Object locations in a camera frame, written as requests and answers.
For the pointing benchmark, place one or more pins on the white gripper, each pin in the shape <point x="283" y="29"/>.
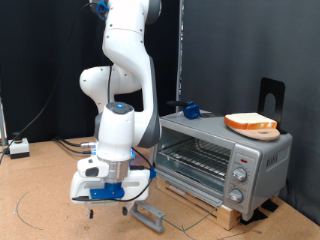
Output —
<point x="136" y="186"/>

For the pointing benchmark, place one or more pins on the blue object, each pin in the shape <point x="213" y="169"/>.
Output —
<point x="192" y="110"/>

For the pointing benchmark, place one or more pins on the white bread slice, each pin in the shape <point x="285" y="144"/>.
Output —
<point x="250" y="120"/>

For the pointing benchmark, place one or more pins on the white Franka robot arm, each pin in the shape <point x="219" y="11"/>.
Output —
<point x="126" y="50"/>

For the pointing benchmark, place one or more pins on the silver toaster oven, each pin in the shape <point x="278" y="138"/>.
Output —
<point x="263" y="156"/>

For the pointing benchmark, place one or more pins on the emergency stop button box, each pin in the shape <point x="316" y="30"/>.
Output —
<point x="19" y="148"/>

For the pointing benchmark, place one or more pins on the wooden slatted crate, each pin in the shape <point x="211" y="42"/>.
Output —
<point x="233" y="216"/>

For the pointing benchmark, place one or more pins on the black tape strip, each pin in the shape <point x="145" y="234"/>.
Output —
<point x="270" y="205"/>

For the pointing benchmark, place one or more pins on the small wooden cutting board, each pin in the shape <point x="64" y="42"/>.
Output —
<point x="263" y="135"/>

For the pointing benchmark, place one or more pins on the vertical aluminium pole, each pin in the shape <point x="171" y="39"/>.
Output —
<point x="180" y="50"/>

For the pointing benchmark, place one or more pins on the black backdrop curtain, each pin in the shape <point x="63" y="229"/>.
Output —
<point x="33" y="50"/>

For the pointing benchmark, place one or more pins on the black metal bookend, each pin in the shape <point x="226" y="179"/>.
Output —
<point x="265" y="90"/>

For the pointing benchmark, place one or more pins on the grey backdrop curtain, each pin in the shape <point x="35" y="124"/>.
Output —
<point x="233" y="50"/>

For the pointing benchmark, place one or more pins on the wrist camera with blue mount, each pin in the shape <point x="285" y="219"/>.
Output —
<point x="106" y="191"/>

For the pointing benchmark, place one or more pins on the metal frame post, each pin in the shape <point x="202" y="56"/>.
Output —
<point x="2" y="123"/>

